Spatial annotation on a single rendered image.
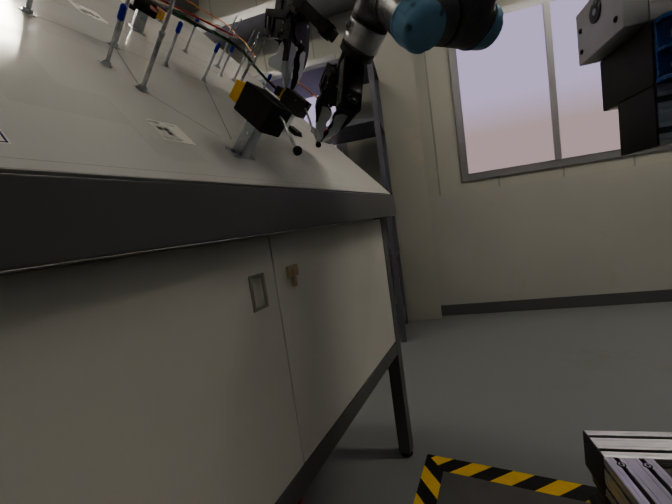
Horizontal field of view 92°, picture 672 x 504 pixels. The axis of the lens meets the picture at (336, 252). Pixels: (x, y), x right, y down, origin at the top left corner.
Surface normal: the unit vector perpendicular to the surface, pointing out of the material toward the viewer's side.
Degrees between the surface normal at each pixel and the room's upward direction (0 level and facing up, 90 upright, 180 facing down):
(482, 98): 90
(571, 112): 90
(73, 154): 48
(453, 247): 90
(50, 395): 90
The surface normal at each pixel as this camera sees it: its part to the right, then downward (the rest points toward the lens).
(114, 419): 0.88, -0.08
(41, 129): 0.56, -0.73
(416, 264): -0.24, 0.11
